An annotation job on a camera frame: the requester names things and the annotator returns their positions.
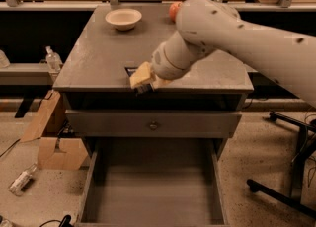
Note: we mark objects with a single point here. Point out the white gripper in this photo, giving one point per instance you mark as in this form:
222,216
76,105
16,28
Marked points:
162,65

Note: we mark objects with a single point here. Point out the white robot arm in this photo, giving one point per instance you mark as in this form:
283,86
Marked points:
204,26

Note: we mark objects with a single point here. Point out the round metal drawer knob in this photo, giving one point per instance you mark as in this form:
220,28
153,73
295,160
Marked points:
153,125

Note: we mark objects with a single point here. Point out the closed grey top drawer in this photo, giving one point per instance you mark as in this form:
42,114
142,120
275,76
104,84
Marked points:
168,124

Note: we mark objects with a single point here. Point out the grey drawer cabinet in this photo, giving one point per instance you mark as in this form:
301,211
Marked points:
94,77

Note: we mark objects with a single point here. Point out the open grey middle drawer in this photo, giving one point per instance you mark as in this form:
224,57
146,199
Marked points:
152,182

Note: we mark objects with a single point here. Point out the white paper bowl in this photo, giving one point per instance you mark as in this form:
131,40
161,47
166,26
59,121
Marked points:
123,19

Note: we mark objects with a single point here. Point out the red apple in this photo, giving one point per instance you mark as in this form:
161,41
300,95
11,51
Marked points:
173,10

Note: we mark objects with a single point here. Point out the clear sanitizer bottle left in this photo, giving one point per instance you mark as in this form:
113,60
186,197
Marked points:
53,60

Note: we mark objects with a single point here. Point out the brown cardboard box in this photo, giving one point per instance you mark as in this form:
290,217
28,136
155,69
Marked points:
56,152

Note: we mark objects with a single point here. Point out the black object bottom edge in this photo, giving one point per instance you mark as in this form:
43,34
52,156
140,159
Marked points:
65,222

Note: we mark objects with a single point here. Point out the plastic bottle on floor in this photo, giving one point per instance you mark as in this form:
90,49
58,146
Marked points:
19,183

